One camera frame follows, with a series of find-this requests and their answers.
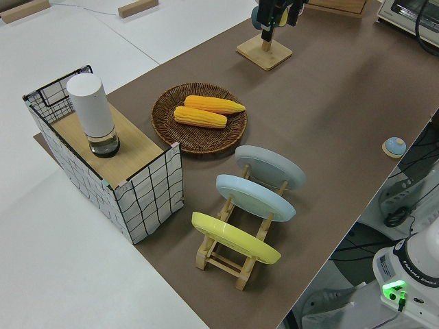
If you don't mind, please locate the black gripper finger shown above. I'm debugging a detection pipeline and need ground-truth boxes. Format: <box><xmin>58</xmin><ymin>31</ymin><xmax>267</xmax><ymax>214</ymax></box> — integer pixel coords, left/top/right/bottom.
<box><xmin>257</xmin><ymin>0</ymin><xmax>287</xmax><ymax>42</ymax></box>
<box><xmin>288</xmin><ymin>0</ymin><xmax>306</xmax><ymax>27</ymax></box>

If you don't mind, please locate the wooden drawer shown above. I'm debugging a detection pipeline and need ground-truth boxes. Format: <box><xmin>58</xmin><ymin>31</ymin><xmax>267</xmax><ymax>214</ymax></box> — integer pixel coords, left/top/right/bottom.
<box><xmin>308</xmin><ymin>0</ymin><xmax>372</xmax><ymax>11</ymax></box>

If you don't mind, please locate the wooden drawer cabinet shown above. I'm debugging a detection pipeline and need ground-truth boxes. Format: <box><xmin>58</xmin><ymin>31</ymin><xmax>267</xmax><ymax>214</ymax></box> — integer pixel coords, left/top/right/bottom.
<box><xmin>307</xmin><ymin>0</ymin><xmax>372</xmax><ymax>19</ymax></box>

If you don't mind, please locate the wooden mug stand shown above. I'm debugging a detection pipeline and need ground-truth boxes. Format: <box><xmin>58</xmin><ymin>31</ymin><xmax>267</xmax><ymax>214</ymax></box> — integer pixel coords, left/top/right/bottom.
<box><xmin>236</xmin><ymin>33</ymin><xmax>294</xmax><ymax>72</ymax></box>

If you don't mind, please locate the brown table mat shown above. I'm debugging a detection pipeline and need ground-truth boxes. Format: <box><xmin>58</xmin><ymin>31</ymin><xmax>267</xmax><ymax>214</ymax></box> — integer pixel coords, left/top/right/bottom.
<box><xmin>33</xmin><ymin>0</ymin><xmax>439</xmax><ymax>329</ymax></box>

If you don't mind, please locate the white toaster oven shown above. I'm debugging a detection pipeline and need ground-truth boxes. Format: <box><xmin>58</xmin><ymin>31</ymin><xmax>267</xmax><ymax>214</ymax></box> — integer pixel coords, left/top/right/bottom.
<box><xmin>374</xmin><ymin>0</ymin><xmax>439</xmax><ymax>46</ymax></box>

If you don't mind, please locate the long pointed corn cob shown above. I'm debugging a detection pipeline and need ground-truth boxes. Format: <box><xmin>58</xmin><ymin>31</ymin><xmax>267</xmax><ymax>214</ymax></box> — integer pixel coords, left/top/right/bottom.
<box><xmin>184</xmin><ymin>95</ymin><xmax>247</xmax><ymax>115</ymax></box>

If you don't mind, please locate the short corn cob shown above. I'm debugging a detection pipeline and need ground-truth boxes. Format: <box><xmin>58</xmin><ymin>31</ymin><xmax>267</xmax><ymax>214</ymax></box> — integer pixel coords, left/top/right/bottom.
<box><xmin>173</xmin><ymin>106</ymin><xmax>228</xmax><ymax>130</ymax></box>

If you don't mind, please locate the wooden block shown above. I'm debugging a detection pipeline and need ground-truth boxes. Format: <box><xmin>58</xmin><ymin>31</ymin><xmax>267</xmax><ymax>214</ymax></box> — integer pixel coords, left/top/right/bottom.
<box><xmin>0</xmin><ymin>0</ymin><xmax>49</xmax><ymax>24</ymax></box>
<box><xmin>118</xmin><ymin>0</ymin><xmax>159</xmax><ymax>18</ymax></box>

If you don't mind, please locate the round wicker tray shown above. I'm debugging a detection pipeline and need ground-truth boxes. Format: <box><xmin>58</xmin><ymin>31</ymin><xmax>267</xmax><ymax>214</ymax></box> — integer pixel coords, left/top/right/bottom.
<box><xmin>151</xmin><ymin>82</ymin><xmax>248</xmax><ymax>157</ymax></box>

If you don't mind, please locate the gray plate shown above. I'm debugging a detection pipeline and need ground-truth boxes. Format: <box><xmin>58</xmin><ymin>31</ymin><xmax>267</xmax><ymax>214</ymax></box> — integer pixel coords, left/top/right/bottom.
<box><xmin>234</xmin><ymin>145</ymin><xmax>307</xmax><ymax>193</ymax></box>

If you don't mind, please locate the blue bell on wooden base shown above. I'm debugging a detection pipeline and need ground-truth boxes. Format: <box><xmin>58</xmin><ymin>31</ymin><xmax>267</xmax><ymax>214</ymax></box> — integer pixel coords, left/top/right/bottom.
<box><xmin>381</xmin><ymin>136</ymin><xmax>407</xmax><ymax>159</ymax></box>

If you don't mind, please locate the light blue plate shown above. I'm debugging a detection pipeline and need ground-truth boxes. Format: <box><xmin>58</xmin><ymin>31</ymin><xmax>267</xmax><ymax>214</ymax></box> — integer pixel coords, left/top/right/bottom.
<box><xmin>215</xmin><ymin>173</ymin><xmax>297</xmax><ymax>223</ymax></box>

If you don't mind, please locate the wooden shelf box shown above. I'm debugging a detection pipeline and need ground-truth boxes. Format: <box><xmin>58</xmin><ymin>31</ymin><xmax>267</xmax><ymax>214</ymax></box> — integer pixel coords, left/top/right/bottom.
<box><xmin>50</xmin><ymin>102</ymin><xmax>165</xmax><ymax>184</ymax></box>

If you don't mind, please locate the white cylinder with glass base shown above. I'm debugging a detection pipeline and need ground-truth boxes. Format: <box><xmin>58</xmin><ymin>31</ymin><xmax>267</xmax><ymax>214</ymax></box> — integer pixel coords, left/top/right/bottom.
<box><xmin>65</xmin><ymin>75</ymin><xmax>121</xmax><ymax>159</ymax></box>

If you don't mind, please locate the white power strip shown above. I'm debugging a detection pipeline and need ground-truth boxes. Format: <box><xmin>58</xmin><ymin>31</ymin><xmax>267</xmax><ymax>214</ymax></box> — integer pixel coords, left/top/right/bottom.
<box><xmin>377</xmin><ymin>167</ymin><xmax>425</xmax><ymax>223</ymax></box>

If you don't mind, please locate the yellow plate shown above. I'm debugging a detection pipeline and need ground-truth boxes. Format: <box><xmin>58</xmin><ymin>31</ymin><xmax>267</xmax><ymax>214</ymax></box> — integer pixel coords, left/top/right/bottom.
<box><xmin>191</xmin><ymin>211</ymin><xmax>283</xmax><ymax>266</ymax></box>

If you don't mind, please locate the black power adapter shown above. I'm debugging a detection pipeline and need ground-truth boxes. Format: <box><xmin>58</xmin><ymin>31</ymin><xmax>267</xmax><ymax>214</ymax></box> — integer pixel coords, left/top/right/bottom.
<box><xmin>383</xmin><ymin>206</ymin><xmax>410</xmax><ymax>229</ymax></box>

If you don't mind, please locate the wooden plate rack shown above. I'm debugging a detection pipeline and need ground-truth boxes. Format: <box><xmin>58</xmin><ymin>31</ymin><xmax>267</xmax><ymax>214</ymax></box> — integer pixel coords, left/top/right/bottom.
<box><xmin>195</xmin><ymin>163</ymin><xmax>289</xmax><ymax>292</ymax></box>

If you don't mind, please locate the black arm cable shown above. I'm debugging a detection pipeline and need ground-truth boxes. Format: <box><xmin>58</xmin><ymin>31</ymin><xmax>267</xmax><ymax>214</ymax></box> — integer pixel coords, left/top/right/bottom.
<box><xmin>414</xmin><ymin>0</ymin><xmax>439</xmax><ymax>58</ymax></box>

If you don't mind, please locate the black wire grid basket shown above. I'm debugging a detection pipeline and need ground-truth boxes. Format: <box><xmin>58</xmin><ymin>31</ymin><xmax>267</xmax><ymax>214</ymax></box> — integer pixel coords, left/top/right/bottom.
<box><xmin>22</xmin><ymin>64</ymin><xmax>185</xmax><ymax>245</ymax></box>

